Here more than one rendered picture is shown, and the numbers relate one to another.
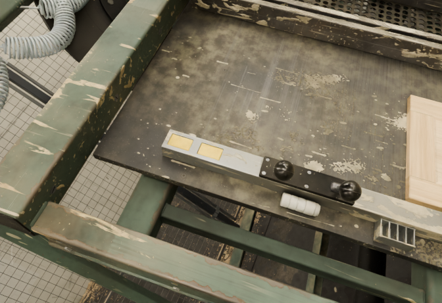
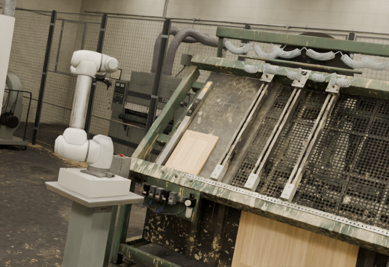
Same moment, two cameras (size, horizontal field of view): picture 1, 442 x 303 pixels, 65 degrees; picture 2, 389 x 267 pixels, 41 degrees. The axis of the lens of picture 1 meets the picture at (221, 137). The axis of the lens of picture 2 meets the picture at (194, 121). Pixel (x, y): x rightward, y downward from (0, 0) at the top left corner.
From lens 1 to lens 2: 4.35 m
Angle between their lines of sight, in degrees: 68
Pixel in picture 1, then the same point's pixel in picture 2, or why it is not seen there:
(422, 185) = (189, 132)
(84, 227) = (190, 72)
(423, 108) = (212, 139)
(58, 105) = (215, 59)
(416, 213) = (182, 127)
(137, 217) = (197, 84)
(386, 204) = (184, 121)
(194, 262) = (180, 88)
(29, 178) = (198, 60)
